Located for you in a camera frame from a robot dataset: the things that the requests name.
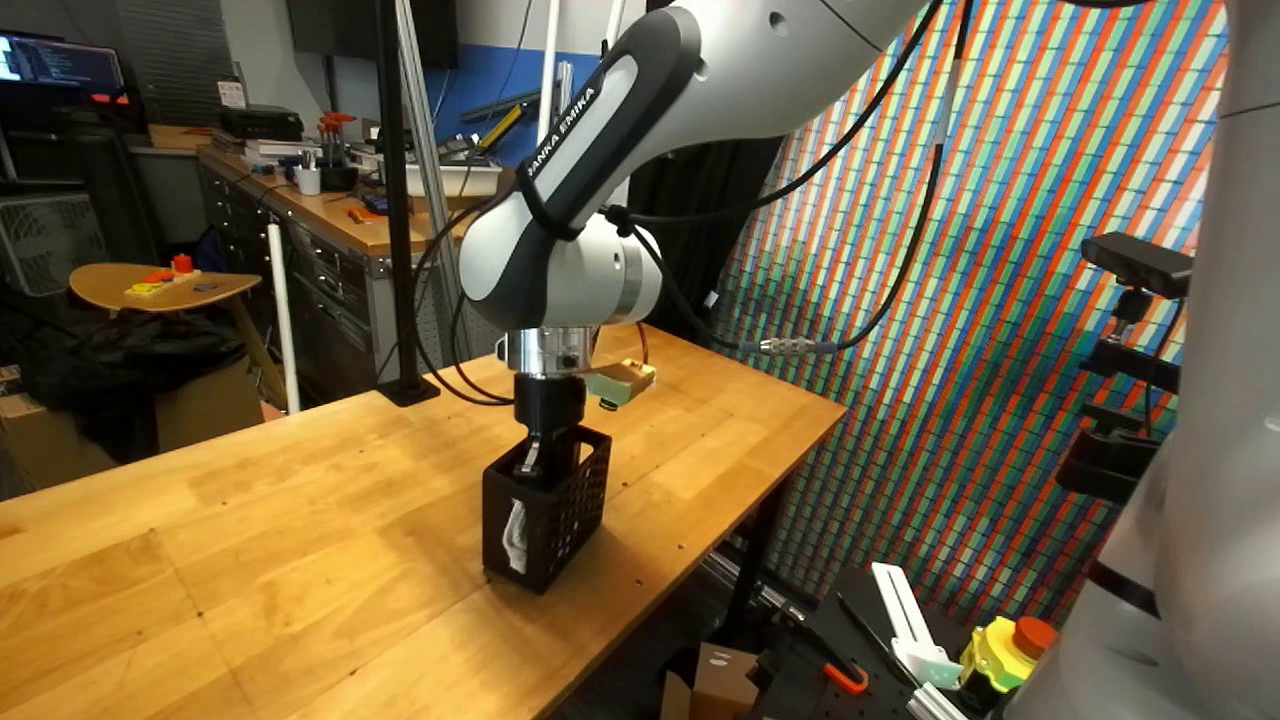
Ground black hanging cloth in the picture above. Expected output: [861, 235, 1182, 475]
[625, 131, 792, 351]

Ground round wooden stool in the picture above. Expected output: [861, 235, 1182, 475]
[66, 254, 269, 320]

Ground black metal stand pole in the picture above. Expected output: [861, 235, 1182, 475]
[374, 0, 443, 413]

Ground white metal pole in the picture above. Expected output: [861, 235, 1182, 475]
[388, 0, 464, 238]
[527, 0, 567, 142]
[259, 217, 306, 421]

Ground computer monitor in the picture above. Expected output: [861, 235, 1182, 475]
[0, 28, 134, 96]

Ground black printer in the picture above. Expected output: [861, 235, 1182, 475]
[217, 105, 307, 142]

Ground white spray bottle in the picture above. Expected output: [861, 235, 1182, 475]
[294, 139, 330, 198]

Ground black metal table leg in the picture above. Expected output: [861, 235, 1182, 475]
[723, 482, 786, 652]

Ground black clamp with orange handle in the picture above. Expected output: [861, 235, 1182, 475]
[786, 610, 875, 701]

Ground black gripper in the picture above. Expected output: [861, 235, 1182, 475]
[509, 373, 591, 489]

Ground orange and yellow toys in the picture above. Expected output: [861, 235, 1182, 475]
[125, 247, 206, 303]

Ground black perforated basket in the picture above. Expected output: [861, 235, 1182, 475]
[479, 423, 619, 601]

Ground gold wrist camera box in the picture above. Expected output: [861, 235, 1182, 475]
[584, 355, 659, 416]

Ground white aluminium extrusion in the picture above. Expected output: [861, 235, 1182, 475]
[903, 677, 971, 720]
[867, 556, 968, 688]

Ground yellow emergency stop button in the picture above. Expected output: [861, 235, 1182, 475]
[955, 610, 1059, 694]

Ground dark item with red top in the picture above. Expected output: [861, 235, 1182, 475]
[318, 107, 359, 192]

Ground grey mesh chair back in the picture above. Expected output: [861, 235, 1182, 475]
[0, 192, 111, 300]

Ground wooden workbench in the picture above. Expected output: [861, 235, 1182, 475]
[197, 131, 464, 403]

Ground brown cardboard box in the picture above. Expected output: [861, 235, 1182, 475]
[659, 638, 766, 720]

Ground multicolour patterned panel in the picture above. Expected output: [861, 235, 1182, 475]
[713, 0, 1236, 631]

